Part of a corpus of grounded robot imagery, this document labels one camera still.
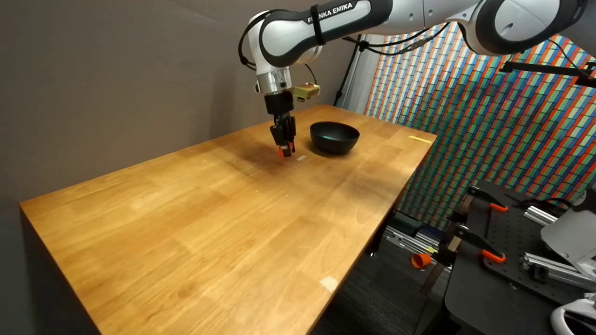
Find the colourful patterned screen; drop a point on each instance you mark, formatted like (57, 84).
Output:
(496, 136)

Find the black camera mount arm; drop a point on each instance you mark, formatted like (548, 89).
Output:
(541, 67)

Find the black stand pole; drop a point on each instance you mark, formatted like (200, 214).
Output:
(347, 71)

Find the orange plastic cup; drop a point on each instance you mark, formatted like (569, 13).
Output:
(423, 259)

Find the beige wrist camera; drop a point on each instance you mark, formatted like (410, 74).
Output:
(308, 91)

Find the black perforated breadboard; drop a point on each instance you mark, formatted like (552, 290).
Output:
(518, 242)

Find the orange black bar clamp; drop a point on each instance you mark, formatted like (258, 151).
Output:
(481, 247)
(491, 201)

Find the white curved tube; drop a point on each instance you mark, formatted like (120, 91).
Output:
(569, 309)

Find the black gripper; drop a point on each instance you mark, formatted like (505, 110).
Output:
(280, 108)

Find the black bowl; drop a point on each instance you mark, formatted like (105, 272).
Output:
(334, 138)

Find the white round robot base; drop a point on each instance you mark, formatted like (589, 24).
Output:
(574, 238)

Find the red block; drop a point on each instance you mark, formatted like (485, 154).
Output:
(287, 151)

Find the aluminium extrusion bar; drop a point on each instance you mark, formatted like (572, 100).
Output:
(556, 268)
(541, 214)

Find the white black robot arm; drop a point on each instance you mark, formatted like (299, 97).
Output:
(291, 37)

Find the long aluminium rail frame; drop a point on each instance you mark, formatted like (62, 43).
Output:
(412, 240)

